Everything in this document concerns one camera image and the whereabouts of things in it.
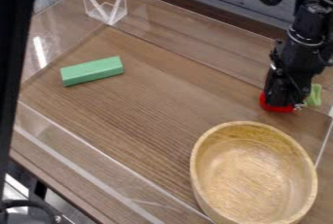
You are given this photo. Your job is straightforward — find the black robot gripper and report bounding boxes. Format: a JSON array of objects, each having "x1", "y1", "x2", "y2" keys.
[{"x1": 263, "y1": 29, "x2": 331, "y2": 106}]

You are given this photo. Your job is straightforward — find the red plush ball with leaf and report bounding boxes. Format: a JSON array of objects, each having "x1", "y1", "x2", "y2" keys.
[{"x1": 260, "y1": 84, "x2": 323, "y2": 113}]

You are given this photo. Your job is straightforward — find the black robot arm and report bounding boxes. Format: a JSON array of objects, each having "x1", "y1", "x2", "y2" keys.
[{"x1": 261, "y1": 0, "x2": 333, "y2": 113}]

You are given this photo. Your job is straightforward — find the oval wooden bowl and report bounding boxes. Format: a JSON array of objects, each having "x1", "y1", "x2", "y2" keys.
[{"x1": 190, "y1": 121, "x2": 319, "y2": 224}]

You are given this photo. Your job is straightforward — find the clear acrylic tray walls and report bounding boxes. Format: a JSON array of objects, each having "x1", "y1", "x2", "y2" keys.
[{"x1": 13, "y1": 0, "x2": 333, "y2": 224}]

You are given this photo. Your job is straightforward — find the green foam block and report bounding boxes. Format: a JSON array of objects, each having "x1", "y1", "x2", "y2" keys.
[{"x1": 61, "y1": 56, "x2": 125, "y2": 87}]

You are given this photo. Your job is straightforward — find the black metal frame bracket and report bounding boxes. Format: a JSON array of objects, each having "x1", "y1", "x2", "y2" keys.
[{"x1": 27, "y1": 177, "x2": 71, "y2": 224}]

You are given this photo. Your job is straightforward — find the black cable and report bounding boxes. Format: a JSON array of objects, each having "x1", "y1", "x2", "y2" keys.
[{"x1": 0, "y1": 198, "x2": 61, "y2": 224}]

